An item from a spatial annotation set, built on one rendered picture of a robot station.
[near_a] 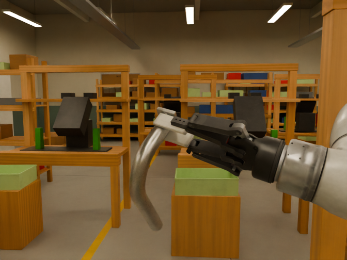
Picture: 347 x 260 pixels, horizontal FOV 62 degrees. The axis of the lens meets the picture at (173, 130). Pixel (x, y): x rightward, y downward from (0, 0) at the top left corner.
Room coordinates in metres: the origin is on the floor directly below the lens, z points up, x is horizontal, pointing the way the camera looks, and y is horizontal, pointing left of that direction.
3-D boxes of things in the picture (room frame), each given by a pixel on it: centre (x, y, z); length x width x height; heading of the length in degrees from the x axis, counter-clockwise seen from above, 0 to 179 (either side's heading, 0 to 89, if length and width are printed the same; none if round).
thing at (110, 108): (10.35, 1.20, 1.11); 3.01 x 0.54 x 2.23; 86
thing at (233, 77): (7.79, -1.02, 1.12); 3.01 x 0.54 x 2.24; 86
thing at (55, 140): (8.80, 3.72, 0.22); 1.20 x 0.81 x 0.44; 179
